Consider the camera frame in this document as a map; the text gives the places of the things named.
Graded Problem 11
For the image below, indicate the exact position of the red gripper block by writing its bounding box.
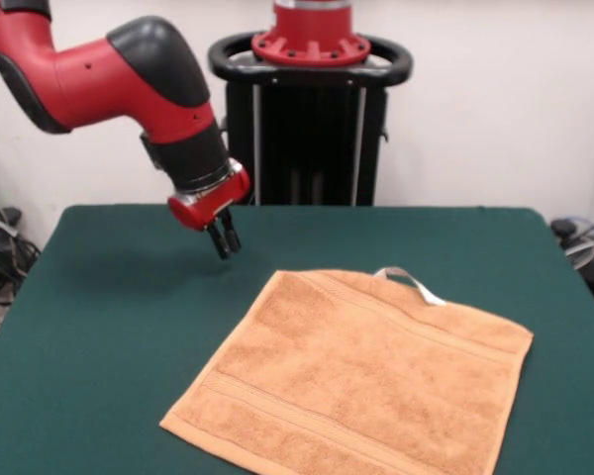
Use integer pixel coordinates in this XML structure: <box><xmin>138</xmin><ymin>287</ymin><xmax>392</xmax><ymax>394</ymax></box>
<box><xmin>167</xmin><ymin>158</ymin><xmax>252</xmax><ymax>261</ymax></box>

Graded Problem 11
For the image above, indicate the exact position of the tan terry towel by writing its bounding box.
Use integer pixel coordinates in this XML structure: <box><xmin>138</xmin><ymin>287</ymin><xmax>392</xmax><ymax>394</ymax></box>
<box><xmin>158</xmin><ymin>266</ymin><xmax>535</xmax><ymax>475</ymax></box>

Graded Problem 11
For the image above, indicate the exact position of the dark green table cloth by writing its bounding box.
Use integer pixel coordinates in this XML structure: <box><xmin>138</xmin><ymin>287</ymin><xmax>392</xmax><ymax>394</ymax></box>
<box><xmin>0</xmin><ymin>205</ymin><xmax>594</xmax><ymax>475</ymax></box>

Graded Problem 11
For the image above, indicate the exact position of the silver round disc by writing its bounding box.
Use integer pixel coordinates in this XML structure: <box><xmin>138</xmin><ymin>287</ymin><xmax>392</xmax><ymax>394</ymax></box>
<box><xmin>562</xmin><ymin>236</ymin><xmax>594</xmax><ymax>272</ymax></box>

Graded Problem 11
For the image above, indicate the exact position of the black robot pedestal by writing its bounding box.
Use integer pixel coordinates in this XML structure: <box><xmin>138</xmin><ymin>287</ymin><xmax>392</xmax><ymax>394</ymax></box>
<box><xmin>207</xmin><ymin>30</ymin><xmax>415</xmax><ymax>207</ymax></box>

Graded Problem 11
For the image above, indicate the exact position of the black cable tangle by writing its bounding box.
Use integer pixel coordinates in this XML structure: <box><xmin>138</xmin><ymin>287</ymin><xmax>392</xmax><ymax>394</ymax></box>
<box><xmin>0</xmin><ymin>157</ymin><xmax>42</xmax><ymax>347</ymax></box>

